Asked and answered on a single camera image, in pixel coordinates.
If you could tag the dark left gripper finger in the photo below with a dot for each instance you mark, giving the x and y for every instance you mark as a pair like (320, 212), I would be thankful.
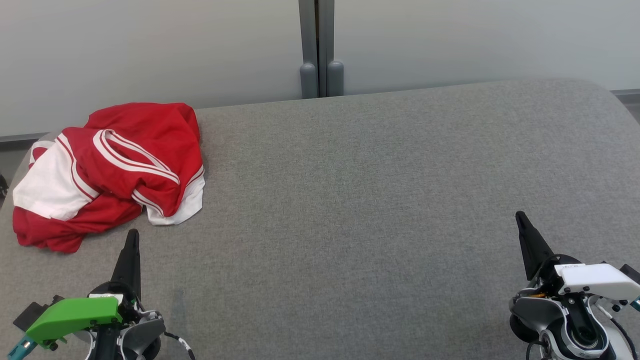
(130, 265)

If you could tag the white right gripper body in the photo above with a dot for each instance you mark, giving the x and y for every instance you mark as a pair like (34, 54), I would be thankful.
(595, 280)

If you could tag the red white striped jersey shirt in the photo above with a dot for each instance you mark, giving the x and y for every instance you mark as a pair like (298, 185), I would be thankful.
(145, 135)

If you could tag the grey fabric sofa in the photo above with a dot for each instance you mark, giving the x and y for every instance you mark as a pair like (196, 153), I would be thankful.
(350, 225)

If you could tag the grey partition post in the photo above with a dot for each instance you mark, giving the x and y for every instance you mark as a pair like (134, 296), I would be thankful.
(332, 50)
(308, 50)

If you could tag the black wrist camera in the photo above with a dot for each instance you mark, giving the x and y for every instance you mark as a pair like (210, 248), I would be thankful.
(631, 274)
(30, 312)

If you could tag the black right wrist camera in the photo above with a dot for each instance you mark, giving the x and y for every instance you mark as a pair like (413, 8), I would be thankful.
(631, 274)

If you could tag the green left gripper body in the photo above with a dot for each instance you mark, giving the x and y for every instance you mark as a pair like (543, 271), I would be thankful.
(75, 315)

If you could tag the black round object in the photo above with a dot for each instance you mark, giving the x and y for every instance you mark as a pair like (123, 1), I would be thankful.
(2, 185)

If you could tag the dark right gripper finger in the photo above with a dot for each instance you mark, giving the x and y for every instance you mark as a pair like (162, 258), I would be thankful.
(532, 245)

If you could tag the red shorts with white trim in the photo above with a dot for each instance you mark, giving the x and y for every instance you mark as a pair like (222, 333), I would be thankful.
(60, 232)

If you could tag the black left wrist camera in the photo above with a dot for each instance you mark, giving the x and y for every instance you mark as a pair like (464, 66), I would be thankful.
(30, 312)

